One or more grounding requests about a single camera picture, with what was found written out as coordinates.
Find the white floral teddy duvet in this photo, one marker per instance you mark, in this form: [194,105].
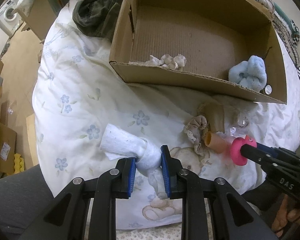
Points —
[77,94]

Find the brown cardboard piece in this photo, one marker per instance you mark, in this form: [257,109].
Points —
[214,114]

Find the black white patterned blanket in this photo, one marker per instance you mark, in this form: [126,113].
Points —
[290,36]

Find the dark camouflage jacket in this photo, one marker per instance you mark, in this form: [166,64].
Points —
[97,18]

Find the right hand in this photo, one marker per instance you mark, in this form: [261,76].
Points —
[287,216]

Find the beige lace scrunchie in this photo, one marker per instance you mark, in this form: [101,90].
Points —
[196,130]

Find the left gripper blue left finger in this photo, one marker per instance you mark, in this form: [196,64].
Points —
[86,208]

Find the white knotted sock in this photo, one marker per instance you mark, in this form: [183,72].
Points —
[117,144]

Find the wooden bedside box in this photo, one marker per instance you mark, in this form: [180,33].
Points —
[40,19]

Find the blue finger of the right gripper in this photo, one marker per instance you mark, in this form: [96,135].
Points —
[257,156]
[266,149]

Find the cardboard box on floor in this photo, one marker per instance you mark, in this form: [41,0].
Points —
[7,149]

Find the white washing machine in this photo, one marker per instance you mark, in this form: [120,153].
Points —
[10,21]

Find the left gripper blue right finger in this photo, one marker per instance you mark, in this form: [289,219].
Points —
[210,202]

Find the grey trouser leg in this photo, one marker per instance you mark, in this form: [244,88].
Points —
[23,197]

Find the pink rubber duck toy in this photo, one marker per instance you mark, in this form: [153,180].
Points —
[235,149]

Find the open cardboard box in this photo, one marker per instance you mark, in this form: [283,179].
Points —
[214,35]

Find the peach foam tube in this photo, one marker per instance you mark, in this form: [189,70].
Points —
[218,142]

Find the clear crinkled plastic wrapper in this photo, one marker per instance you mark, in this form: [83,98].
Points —
[239,125]

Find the light wooden board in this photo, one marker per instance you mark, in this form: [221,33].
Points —
[32,139]

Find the light blue fluffy sock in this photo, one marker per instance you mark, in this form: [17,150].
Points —
[249,74]

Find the cream lace scrunchie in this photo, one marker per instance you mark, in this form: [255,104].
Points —
[166,61]

